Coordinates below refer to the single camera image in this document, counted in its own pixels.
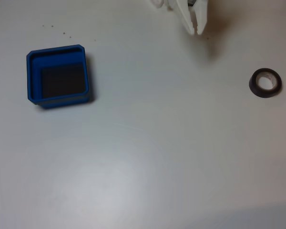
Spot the black tape roll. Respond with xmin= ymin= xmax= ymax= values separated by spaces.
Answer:
xmin=248 ymin=68 xmax=282 ymax=98

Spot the blue square plastic box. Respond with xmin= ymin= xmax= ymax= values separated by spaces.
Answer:
xmin=26 ymin=44 xmax=91 ymax=110

